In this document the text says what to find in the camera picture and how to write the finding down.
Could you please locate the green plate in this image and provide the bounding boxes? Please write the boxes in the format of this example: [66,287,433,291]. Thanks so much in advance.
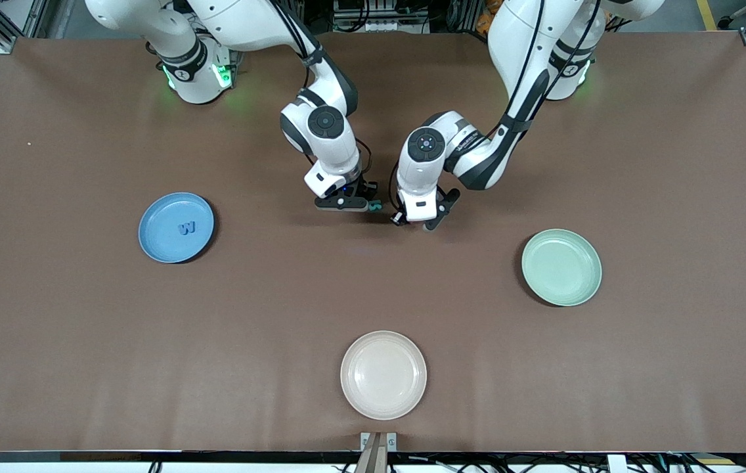
[521,229,603,307]

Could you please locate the beige plate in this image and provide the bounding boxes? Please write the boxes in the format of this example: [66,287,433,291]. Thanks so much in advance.
[340,330,428,421]

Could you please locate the blue plate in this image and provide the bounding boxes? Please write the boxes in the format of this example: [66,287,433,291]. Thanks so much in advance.
[138,192,215,264]

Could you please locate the black electronics box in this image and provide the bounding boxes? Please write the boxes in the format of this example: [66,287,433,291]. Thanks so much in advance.
[334,0,429,34]

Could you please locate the bag of orange items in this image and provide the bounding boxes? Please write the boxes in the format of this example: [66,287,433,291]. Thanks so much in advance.
[476,0,500,35]

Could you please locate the brown table cover sheet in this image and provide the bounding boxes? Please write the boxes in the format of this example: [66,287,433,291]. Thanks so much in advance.
[0,32,746,454]

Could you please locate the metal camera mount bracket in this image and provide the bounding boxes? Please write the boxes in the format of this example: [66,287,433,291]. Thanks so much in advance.
[353,432,398,473]

